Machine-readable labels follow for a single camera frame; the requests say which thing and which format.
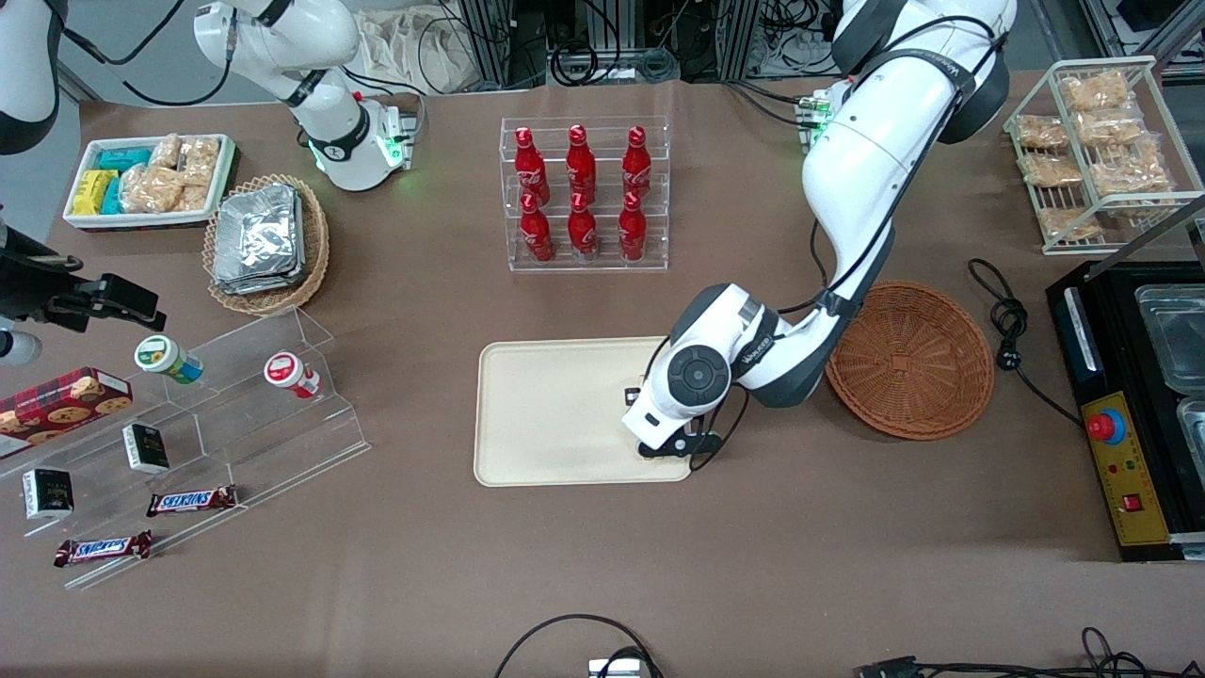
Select clear acrylic stepped display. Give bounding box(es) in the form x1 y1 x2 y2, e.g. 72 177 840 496
0 306 373 591

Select cream plastic serving tray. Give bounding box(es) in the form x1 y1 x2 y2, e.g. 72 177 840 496
474 336 695 488

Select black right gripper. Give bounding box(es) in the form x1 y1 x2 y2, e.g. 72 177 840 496
0 222 168 331

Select aluminium profile frame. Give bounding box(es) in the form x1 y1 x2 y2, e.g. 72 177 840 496
456 0 762 91

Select red cola bottle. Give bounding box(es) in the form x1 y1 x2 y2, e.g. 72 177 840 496
513 127 551 206
565 124 598 203
618 191 650 263
567 193 600 261
519 193 555 263
621 126 653 199

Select yellow snack packet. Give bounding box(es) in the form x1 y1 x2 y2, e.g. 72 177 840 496
72 169 120 217

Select black looped cable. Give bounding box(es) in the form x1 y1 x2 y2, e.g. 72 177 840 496
493 614 666 678

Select black cable bundle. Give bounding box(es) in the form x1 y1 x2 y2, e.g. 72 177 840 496
854 626 1205 678

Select coiled black cables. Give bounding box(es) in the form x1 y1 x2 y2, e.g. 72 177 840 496
549 36 681 88

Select black power cable with plug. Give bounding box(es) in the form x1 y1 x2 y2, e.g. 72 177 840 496
968 258 1085 428

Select red lid yogurt cup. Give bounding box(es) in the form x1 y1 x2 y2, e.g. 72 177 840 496
263 350 322 400

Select black yellow control box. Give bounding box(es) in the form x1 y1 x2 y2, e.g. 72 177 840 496
1046 261 1205 563

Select white rectangular snack tray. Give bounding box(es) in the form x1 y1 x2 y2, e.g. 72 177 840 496
62 134 237 232

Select beige cloth bag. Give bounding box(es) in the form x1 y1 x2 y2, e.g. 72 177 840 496
356 6 492 96

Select red tartan cookie box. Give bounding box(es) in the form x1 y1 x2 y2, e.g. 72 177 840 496
0 366 135 460

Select white wire rack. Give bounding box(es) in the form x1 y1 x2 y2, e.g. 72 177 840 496
1004 56 1205 257

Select small black box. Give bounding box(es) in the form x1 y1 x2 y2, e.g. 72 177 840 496
122 424 171 476
22 468 75 522

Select brown round wicker basket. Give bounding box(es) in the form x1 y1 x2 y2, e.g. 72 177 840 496
825 281 996 442

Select light oval wicker basket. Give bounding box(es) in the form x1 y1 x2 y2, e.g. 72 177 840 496
202 174 331 316

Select green lid yogurt cup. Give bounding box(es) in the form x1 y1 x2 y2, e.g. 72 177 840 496
134 334 205 385

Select steel food container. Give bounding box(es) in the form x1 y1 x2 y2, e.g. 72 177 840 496
1177 395 1205 492
1133 283 1205 396

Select silver foil pack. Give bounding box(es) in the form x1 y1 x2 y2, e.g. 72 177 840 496
216 185 301 276
212 193 306 296

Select clear acrylic bottle rack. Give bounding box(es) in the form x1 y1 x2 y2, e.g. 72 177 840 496
500 117 671 274

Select Snickers chocolate bar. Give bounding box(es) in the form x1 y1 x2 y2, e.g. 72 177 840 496
146 485 239 519
54 530 154 569

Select bagged fried snack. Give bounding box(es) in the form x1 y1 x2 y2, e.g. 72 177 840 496
1089 141 1174 198
1016 114 1070 153
1037 206 1103 242
1061 73 1130 113
1075 110 1146 148
1020 153 1085 188

